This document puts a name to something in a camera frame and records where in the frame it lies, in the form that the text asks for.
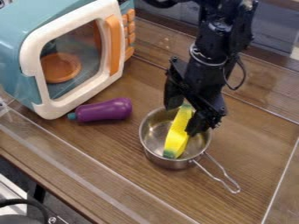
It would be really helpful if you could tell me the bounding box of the silver pot with wire handle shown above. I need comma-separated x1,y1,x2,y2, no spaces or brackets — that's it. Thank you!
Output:
139,108,241,194

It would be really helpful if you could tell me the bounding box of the purple toy eggplant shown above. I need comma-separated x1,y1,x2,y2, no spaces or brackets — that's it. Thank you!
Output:
67,98,133,123

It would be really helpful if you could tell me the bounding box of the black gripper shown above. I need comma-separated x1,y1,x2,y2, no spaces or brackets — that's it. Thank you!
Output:
164,57,228,137

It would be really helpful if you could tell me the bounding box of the clear acrylic barrier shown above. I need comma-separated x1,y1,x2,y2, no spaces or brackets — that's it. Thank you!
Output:
0,99,200,224

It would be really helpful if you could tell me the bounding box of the yellow toy banana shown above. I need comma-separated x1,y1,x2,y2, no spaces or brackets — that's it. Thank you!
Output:
164,104,193,159

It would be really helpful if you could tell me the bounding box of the blue toy microwave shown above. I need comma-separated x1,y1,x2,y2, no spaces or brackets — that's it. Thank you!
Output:
0,0,137,120

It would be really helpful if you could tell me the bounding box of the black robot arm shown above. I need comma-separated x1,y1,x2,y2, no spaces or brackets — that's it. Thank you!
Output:
145,0,258,136

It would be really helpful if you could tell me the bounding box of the black cable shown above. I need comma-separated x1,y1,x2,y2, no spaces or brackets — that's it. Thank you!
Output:
0,199,51,224

